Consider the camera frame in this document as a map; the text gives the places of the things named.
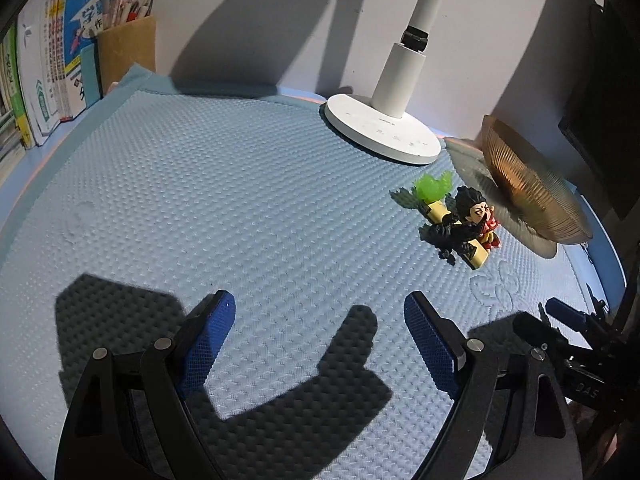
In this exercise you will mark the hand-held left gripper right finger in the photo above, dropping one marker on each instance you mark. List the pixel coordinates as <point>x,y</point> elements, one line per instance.
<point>431,342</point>

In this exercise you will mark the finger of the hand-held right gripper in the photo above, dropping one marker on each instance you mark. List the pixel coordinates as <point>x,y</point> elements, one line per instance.
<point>565,310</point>
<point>537,332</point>

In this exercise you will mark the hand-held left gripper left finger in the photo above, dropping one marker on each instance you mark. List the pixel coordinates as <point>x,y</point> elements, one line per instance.
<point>210,340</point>

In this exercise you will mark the amber ribbed glass bowl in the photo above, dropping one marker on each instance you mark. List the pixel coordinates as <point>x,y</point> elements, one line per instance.
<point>530,195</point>

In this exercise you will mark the black-cloaked figurine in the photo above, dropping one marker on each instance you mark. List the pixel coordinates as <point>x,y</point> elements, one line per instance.
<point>462,225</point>

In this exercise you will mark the light blue quilted mat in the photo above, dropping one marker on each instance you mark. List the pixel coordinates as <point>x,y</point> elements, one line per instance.
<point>200,200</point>

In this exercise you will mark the dark monitor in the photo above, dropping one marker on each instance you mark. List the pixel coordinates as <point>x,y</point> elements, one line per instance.
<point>610,110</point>

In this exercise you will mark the white desk lamp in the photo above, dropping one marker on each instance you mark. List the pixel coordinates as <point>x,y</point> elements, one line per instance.
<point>400,85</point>

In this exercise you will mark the brown pen holder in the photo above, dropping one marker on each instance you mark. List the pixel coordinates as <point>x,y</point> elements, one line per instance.
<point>127,55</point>

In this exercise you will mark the row of books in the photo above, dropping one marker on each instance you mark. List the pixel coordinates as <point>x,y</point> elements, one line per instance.
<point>45,70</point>

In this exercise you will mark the bundle of pens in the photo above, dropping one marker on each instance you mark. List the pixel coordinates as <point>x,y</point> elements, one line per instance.
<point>127,2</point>

